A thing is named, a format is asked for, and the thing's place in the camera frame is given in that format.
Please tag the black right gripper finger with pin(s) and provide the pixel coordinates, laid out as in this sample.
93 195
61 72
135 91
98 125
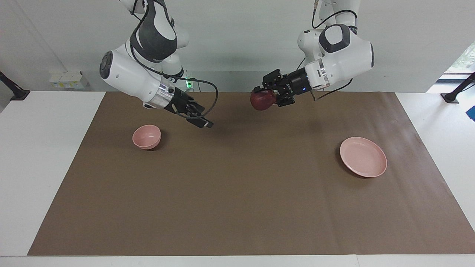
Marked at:
202 122
196 106

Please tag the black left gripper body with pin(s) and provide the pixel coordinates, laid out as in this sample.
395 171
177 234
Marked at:
298 83

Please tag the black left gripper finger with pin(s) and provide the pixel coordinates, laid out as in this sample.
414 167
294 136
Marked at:
269 86
285 100

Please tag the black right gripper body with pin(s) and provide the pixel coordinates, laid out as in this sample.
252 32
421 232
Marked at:
178 102

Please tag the dark red apple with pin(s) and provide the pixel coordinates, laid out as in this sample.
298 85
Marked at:
261 102

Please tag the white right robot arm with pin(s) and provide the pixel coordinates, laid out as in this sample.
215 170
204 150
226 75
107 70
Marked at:
130 74

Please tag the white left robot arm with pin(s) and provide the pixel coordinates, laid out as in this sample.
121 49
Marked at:
345 55

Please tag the pink bowl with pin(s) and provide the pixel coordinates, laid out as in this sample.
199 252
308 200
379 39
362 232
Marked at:
146 136

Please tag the pink plate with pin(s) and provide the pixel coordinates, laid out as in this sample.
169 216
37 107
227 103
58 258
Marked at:
363 157

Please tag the brown table mat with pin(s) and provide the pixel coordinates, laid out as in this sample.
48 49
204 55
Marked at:
237 193

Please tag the black stand foot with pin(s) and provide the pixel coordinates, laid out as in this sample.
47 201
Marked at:
15 92
454 95

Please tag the window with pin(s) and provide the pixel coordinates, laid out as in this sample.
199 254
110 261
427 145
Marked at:
464 61

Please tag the blue object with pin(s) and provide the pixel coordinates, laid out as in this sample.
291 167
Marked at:
472 113

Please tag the white wall socket boxes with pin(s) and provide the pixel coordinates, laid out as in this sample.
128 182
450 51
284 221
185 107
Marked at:
68 79

